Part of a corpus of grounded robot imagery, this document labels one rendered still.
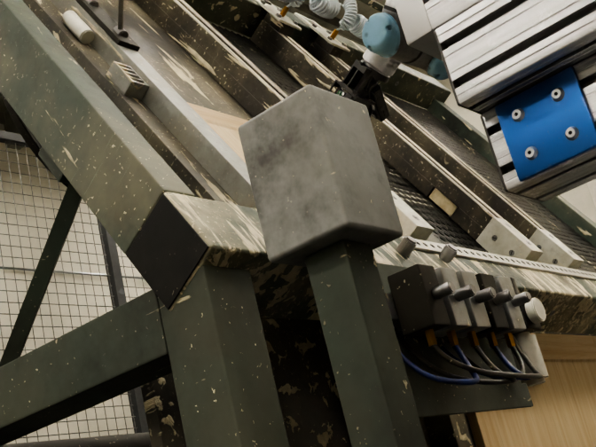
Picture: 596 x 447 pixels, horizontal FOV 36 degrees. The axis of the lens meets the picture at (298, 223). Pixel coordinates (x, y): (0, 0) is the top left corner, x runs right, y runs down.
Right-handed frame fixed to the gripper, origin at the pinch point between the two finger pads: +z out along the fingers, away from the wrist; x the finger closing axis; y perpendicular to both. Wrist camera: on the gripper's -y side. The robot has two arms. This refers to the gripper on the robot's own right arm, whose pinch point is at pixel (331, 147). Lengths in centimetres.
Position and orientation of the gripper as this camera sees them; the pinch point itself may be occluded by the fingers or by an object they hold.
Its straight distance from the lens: 201.8
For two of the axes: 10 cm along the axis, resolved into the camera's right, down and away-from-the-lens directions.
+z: -5.3, 7.9, 3.1
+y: -6.2, -1.1, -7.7
